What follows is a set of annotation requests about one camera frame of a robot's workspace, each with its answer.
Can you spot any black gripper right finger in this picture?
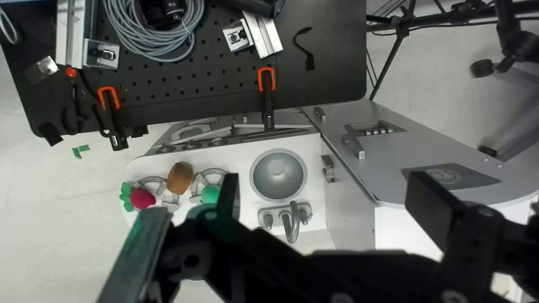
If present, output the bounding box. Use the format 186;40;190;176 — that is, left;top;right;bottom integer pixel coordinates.
404;169;468;255

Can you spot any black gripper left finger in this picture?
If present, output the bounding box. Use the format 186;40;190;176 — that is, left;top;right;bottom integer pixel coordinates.
215;171;242;227

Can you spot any grey toy sink bowl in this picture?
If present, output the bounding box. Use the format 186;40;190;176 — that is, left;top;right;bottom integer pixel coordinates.
249;146;309;201

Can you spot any teal round toy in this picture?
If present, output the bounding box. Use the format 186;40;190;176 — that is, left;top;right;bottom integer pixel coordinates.
198;183;222;206

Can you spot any black square patch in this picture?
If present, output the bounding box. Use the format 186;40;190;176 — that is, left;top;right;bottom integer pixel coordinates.
398;161;503;191

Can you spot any brown toy kiwi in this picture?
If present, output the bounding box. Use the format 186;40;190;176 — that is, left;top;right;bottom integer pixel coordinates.
164;159;196;196

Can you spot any grey toy faucet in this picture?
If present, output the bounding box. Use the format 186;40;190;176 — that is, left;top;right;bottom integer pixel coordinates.
255;198;314;245

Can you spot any pink toy radish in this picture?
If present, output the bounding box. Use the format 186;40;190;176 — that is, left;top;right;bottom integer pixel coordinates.
117;180;158;213

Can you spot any white toy kitchen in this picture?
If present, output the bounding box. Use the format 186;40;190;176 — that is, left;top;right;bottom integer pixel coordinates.
124;107;378;260

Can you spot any orange black bar clamp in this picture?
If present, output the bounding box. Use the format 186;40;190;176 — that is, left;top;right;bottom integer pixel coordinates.
92;84;131;153
255;65;279;132

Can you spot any black pegboard table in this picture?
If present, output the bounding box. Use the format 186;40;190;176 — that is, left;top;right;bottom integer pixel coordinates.
1;0;368;149

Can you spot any grey stand leg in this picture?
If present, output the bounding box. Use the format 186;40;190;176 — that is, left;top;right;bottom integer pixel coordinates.
476;60;539;163

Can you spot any green floor tape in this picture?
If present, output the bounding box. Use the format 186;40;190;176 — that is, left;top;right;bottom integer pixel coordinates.
70;142;92;159

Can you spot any black tripod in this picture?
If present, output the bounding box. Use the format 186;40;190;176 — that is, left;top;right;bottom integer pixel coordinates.
363;0;539;100

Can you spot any small orange black clamp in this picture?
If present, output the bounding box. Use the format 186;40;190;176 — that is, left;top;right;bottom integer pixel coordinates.
62;65;94;134

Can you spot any small silver metal block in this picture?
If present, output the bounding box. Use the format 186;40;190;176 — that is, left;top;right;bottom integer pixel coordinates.
23;53;60;84

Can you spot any long aluminium extrusion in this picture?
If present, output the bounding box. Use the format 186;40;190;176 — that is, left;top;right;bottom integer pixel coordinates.
53;0;122;70

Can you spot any black hook cable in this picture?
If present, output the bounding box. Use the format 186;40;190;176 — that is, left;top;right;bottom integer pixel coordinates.
291;25;316;72

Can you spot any short aluminium extrusion with bracket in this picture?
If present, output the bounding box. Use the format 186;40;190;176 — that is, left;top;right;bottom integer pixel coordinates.
220;10;284;60

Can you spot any grey coiled cable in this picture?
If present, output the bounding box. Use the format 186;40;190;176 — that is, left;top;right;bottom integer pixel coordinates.
100;0;206;65

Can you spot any black camera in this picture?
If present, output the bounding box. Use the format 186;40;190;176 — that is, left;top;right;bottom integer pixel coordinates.
137;0;188;30

